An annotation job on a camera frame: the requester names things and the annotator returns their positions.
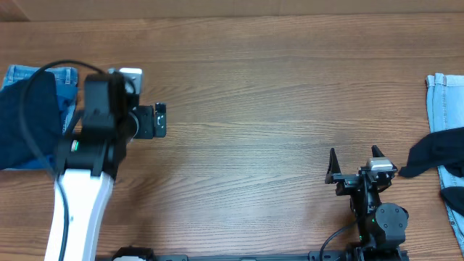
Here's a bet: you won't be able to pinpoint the dark navy t-shirt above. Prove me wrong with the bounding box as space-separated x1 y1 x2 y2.
1 72 63 169

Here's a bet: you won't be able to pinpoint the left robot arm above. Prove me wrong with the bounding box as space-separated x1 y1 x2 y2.
45 68 167 260

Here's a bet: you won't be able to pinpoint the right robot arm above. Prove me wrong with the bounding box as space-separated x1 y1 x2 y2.
318 145 409 260

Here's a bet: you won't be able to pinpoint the dark navy garment pile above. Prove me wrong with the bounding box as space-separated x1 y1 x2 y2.
399 128 463 215

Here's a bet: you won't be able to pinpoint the light blue jeans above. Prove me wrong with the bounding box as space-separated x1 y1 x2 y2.
426 73 463 255

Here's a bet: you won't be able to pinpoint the folded blue denim shorts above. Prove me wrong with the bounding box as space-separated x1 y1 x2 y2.
1 65 78 170

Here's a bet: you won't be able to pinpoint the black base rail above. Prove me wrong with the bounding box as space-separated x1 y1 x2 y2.
96 247 410 261

